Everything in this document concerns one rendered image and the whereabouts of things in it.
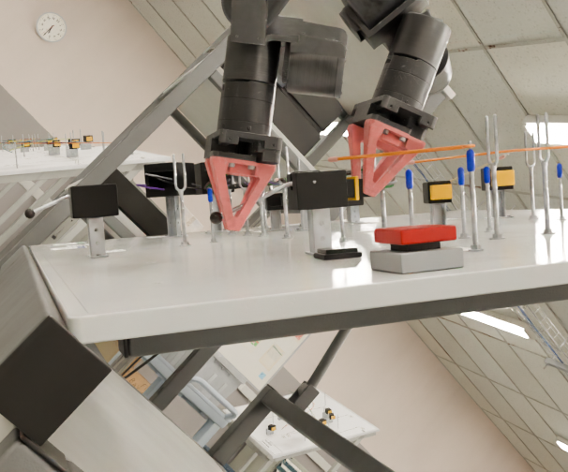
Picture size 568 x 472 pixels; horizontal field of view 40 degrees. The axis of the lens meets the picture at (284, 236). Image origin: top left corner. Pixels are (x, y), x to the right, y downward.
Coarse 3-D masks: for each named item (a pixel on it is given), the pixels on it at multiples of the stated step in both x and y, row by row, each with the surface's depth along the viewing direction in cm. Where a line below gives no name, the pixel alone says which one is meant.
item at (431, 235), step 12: (384, 228) 65; (396, 228) 64; (408, 228) 62; (420, 228) 62; (432, 228) 62; (444, 228) 62; (384, 240) 63; (396, 240) 61; (408, 240) 61; (420, 240) 61; (432, 240) 61; (444, 240) 62
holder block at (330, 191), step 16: (288, 176) 86; (304, 176) 83; (320, 176) 83; (336, 176) 83; (288, 192) 86; (304, 192) 83; (320, 192) 83; (336, 192) 83; (304, 208) 83; (320, 208) 83
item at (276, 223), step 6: (270, 198) 150; (276, 198) 150; (282, 198) 148; (270, 204) 150; (276, 204) 150; (282, 204) 148; (270, 210) 148; (276, 210) 149; (270, 216) 151; (276, 216) 151; (270, 222) 151; (276, 222) 151; (276, 228) 151
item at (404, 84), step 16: (384, 64) 87; (400, 64) 84; (416, 64) 84; (384, 80) 85; (400, 80) 84; (416, 80) 84; (432, 80) 86; (384, 96) 81; (400, 96) 84; (416, 96) 84; (352, 112) 90; (400, 112) 84; (416, 112) 82; (432, 128) 82
